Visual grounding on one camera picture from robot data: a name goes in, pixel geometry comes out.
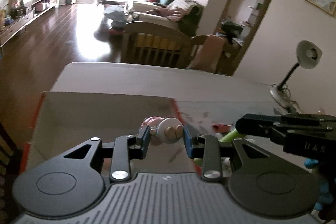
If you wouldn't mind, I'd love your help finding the red binder clip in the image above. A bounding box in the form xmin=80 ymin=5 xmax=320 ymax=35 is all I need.
xmin=212 ymin=123 xmax=232 ymax=134

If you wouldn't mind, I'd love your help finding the white green tube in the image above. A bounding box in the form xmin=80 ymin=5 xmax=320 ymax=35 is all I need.
xmin=219 ymin=129 xmax=245 ymax=143

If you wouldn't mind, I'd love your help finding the pink pig figurine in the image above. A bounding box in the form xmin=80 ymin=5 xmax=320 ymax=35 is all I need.
xmin=140 ymin=117 xmax=184 ymax=146

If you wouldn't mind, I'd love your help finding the red cardboard box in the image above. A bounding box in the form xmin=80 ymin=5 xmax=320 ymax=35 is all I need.
xmin=19 ymin=90 xmax=200 ymax=183

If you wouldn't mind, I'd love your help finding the grey desk lamp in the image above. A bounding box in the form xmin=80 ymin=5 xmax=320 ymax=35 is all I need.
xmin=269 ymin=40 xmax=323 ymax=111

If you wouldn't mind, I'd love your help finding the wooden chair with cloth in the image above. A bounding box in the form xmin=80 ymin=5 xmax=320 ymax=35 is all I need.
xmin=187 ymin=34 xmax=240 ymax=75

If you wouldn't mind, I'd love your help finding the dark wooden dining chair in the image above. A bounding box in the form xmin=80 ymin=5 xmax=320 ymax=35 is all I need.
xmin=121 ymin=21 xmax=193 ymax=69

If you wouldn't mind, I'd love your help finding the near wooden chair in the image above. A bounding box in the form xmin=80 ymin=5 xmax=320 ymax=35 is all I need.
xmin=1 ymin=124 xmax=22 ymax=223

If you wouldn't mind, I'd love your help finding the beige sofa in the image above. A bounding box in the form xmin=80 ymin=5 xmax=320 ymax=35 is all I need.
xmin=125 ymin=0 xmax=203 ymax=37

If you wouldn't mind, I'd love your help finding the round coffee table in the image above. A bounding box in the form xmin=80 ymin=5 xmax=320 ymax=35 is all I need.
xmin=95 ymin=0 xmax=126 ymax=6

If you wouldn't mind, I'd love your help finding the wooden tv cabinet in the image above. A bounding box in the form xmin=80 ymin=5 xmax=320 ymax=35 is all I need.
xmin=1 ymin=0 xmax=59 ymax=51

